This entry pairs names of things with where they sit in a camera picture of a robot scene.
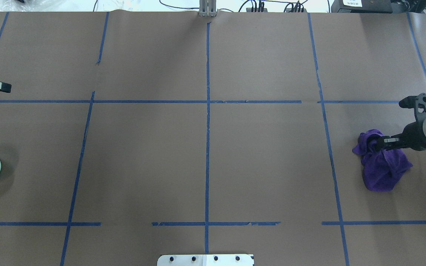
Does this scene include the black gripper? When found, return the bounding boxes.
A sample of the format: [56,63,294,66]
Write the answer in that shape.
[374,93,426,151]

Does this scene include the purple cloth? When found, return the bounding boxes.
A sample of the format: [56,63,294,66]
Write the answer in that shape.
[352,129,413,192]

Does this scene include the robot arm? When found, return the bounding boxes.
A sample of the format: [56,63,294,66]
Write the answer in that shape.
[375,93,426,151]

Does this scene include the black small computer box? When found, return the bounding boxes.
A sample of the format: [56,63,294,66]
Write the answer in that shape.
[330,0,392,14]

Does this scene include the aluminium frame post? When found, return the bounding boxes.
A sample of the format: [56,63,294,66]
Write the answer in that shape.
[198,0,218,17]

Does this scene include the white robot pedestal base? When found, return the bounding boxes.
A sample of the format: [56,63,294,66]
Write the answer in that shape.
[157,254,255,266]

